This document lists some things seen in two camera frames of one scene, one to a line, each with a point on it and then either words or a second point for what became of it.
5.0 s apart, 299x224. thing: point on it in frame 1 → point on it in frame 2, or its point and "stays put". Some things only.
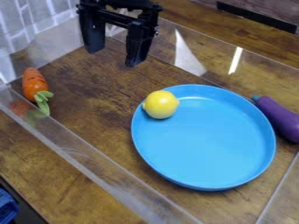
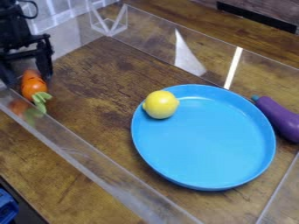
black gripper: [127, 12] → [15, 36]
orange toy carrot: [36, 88] stays put
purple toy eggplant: [284, 121] stays put
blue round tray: [215, 144] stays put
